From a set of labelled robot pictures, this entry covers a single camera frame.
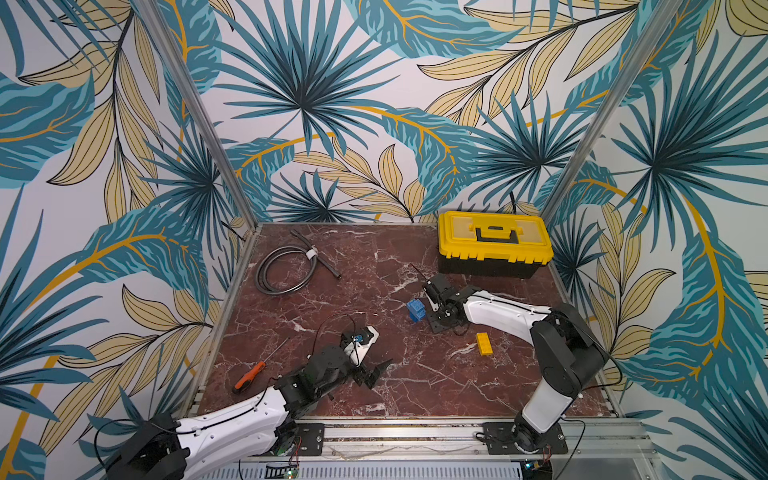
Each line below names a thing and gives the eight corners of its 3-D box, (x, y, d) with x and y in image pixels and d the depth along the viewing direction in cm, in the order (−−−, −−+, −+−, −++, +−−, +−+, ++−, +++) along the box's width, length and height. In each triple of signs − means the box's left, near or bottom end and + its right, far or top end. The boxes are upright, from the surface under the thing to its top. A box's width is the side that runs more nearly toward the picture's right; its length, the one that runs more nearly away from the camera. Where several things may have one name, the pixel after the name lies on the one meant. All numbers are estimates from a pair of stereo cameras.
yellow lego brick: (479, 355, 90) (481, 353, 88) (475, 335, 94) (477, 332, 92) (491, 355, 90) (493, 353, 88) (487, 335, 94) (489, 332, 92)
